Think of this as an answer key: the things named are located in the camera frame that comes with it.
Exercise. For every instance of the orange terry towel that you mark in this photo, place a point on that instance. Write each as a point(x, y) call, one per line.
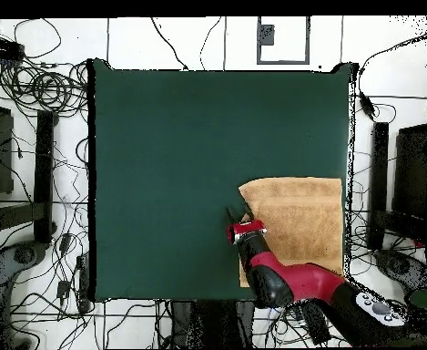
point(300, 218)

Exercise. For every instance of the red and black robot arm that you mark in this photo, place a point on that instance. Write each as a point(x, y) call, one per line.
point(307, 280)

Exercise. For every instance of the dark green table cloth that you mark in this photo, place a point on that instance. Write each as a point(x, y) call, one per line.
point(154, 146)

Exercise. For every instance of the black power brick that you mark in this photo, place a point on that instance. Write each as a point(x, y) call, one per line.
point(315, 322)

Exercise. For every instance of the black floor beam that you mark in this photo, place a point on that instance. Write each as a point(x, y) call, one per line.
point(44, 175)
point(378, 182)

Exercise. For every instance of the black power adapter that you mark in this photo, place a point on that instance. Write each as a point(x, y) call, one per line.
point(366, 105)

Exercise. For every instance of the black stand foot with caster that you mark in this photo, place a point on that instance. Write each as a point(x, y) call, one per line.
point(402, 266)
point(20, 255)

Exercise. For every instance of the small grey floor box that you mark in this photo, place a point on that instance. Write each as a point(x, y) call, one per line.
point(266, 34)

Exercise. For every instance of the black power strip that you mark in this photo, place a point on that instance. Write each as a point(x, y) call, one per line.
point(2, 49)

